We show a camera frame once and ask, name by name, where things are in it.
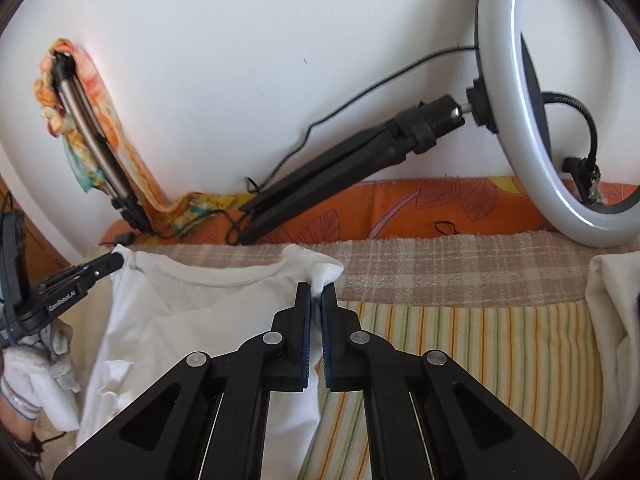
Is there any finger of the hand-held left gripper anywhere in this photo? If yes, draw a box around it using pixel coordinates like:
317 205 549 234
34 251 125 295

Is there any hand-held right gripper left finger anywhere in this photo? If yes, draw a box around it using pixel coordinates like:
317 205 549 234
52 282 313 480

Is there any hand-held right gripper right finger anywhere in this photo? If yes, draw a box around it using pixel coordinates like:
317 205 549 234
320 282 581 480

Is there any white t-shirt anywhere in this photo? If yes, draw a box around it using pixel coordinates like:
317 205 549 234
75 244 346 480

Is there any person's left forearm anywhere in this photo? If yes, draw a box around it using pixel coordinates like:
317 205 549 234
0 377 46 476

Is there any person's left hand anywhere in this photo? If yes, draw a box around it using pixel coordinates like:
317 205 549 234
2 317 83 433

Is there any wooden door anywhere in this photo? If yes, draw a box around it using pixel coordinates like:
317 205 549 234
0 175 66 271

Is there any orange patterned scarf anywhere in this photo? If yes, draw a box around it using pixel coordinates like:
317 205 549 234
34 37 251 238

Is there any yellow striped sheet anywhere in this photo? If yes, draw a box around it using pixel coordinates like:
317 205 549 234
65 297 608 480

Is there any silver tripod stand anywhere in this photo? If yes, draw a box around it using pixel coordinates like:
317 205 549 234
50 52 153 233

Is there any beige plaid blanket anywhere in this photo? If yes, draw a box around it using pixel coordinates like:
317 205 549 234
87 230 601 306

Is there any orange leaf-print bed cover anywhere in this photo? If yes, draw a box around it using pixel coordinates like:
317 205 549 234
100 175 640 246

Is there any white garment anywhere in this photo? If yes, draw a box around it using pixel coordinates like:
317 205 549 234
585 255 640 461

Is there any black gooseneck phone clamp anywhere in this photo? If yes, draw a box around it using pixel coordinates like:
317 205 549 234
540 91 603 206

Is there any silver bracelet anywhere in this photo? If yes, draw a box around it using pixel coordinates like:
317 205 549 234
0 379 40 417

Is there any black ring light tripod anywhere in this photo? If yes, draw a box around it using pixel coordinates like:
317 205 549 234
239 94 463 245

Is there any black ring light cable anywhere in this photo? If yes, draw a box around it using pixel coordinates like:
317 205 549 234
245 45 481 196

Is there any white ring light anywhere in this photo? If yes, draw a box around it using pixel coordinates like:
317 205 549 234
475 0 640 248

